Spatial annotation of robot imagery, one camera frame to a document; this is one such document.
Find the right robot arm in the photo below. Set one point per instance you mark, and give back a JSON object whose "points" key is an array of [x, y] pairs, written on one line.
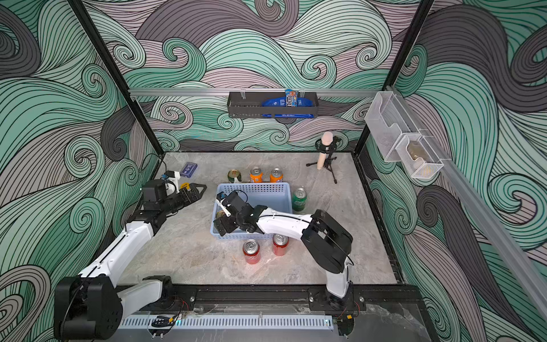
{"points": [[325, 239]]}

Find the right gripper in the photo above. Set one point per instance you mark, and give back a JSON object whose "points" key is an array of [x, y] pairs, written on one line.
{"points": [[233, 212]]}

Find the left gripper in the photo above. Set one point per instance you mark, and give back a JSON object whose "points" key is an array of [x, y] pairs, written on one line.
{"points": [[187, 199]]}

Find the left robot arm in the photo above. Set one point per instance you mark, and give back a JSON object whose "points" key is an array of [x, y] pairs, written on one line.
{"points": [[88, 306]]}

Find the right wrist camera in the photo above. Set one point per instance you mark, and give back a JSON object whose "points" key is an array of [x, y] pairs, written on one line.
{"points": [[222, 203]]}

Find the black microphone tripod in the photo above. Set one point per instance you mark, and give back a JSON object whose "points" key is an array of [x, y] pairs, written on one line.
{"points": [[330, 158]]}

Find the green gold can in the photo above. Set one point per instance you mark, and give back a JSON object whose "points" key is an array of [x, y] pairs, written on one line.
{"points": [[220, 214]]}

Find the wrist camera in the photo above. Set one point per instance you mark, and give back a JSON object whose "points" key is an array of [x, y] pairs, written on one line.
{"points": [[222, 203], [172, 181]]}

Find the blue snack packet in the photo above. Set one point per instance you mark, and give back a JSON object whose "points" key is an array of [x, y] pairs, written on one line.
{"points": [[290, 99]]}

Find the large clear wall bin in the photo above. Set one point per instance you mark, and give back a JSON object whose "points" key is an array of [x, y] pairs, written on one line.
{"points": [[386, 124]]}

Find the blue card box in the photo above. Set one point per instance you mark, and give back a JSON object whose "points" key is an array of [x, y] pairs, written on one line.
{"points": [[189, 169]]}

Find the green white can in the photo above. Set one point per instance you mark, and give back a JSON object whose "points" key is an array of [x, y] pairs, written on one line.
{"points": [[234, 176]]}

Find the orange can back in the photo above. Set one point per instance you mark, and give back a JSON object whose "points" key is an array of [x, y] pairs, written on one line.
{"points": [[276, 175], [256, 175]]}

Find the white perforated cable tray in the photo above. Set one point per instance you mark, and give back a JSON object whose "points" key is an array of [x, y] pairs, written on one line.
{"points": [[254, 322]]}

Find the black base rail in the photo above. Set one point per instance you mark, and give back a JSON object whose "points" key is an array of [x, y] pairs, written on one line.
{"points": [[313, 296]]}

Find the black wall shelf basket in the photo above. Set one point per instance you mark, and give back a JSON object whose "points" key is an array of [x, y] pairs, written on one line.
{"points": [[250, 105]]}

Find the red cola can front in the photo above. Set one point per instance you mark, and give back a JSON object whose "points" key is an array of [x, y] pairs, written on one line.
{"points": [[251, 251]]}

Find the small clear wall bin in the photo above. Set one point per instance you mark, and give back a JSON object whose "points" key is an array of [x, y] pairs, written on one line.
{"points": [[418, 158]]}

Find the beige microphone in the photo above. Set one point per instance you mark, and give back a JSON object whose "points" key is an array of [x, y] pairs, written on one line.
{"points": [[323, 146]]}

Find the aluminium wall rail back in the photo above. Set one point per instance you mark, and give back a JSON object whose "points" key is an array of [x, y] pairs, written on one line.
{"points": [[215, 92]]}

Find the green sprite can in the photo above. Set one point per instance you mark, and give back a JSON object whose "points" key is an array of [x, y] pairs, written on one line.
{"points": [[299, 198]]}

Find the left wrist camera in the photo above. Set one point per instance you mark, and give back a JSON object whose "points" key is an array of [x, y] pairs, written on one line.
{"points": [[172, 181]]}

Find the light blue plastic basket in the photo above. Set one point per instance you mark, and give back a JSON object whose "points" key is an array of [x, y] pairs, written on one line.
{"points": [[274, 195]]}

